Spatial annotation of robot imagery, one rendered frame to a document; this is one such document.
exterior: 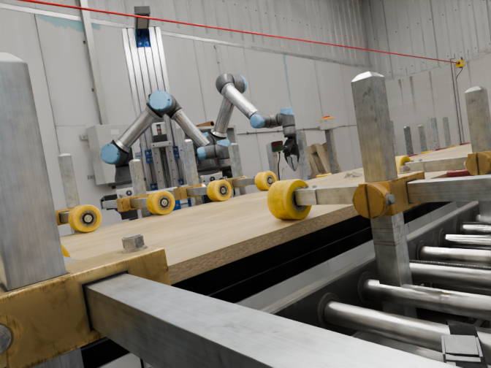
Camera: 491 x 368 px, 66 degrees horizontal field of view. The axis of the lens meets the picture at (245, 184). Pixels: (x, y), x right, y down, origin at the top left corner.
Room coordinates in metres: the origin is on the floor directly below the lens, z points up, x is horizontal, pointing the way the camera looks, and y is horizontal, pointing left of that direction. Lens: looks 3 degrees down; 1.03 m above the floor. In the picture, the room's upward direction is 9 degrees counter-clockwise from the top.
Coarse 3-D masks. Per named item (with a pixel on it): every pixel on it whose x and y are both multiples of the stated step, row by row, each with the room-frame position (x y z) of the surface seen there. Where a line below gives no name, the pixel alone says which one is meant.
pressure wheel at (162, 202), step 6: (156, 192) 1.26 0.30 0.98; (162, 192) 1.26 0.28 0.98; (168, 192) 1.27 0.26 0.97; (150, 198) 1.26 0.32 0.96; (156, 198) 1.24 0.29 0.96; (162, 198) 1.26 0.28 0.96; (168, 198) 1.27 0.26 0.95; (150, 204) 1.25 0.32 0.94; (156, 204) 1.24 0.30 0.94; (162, 204) 1.25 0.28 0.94; (168, 204) 1.27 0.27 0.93; (174, 204) 1.28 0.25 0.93; (150, 210) 1.27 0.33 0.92; (156, 210) 1.24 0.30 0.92; (162, 210) 1.25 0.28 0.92; (168, 210) 1.26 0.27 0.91
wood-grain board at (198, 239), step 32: (416, 160) 2.05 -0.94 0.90; (256, 192) 1.59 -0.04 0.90; (128, 224) 1.14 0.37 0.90; (160, 224) 1.02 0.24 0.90; (192, 224) 0.92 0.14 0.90; (224, 224) 0.84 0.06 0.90; (256, 224) 0.77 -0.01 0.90; (288, 224) 0.71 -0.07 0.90; (320, 224) 0.76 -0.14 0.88; (192, 256) 0.57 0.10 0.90; (224, 256) 0.60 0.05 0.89
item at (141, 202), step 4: (112, 200) 1.62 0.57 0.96; (132, 200) 1.41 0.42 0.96; (136, 200) 1.38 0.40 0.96; (140, 200) 1.36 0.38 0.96; (144, 200) 1.34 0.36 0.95; (104, 204) 1.62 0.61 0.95; (108, 204) 1.59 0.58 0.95; (112, 204) 1.56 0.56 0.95; (116, 204) 1.53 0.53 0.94; (132, 204) 1.41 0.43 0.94; (136, 204) 1.39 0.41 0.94; (140, 204) 1.36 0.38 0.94; (144, 204) 1.34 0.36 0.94; (104, 208) 1.63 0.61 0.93
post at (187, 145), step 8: (184, 144) 1.62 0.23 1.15; (192, 144) 1.64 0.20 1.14; (184, 152) 1.63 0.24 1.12; (192, 152) 1.63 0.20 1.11; (184, 160) 1.64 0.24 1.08; (192, 160) 1.63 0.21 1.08; (192, 168) 1.62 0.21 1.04; (192, 176) 1.62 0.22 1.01; (192, 184) 1.62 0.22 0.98; (192, 200) 1.63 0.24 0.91; (200, 200) 1.63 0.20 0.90
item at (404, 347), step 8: (440, 288) 0.74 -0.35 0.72; (448, 288) 0.72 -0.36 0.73; (456, 288) 0.71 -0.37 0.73; (464, 288) 0.70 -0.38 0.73; (472, 288) 0.69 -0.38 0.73; (352, 336) 0.56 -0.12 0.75; (360, 336) 0.56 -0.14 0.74; (368, 336) 0.56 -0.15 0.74; (376, 336) 0.55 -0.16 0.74; (384, 344) 0.53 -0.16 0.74; (392, 344) 0.52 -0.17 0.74; (400, 344) 0.52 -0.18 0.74; (408, 344) 0.52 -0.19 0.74; (408, 352) 0.50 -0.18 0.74; (416, 352) 0.49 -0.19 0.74; (424, 352) 0.49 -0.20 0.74; (432, 352) 0.49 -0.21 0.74; (440, 352) 0.49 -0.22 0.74; (440, 360) 0.47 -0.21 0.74
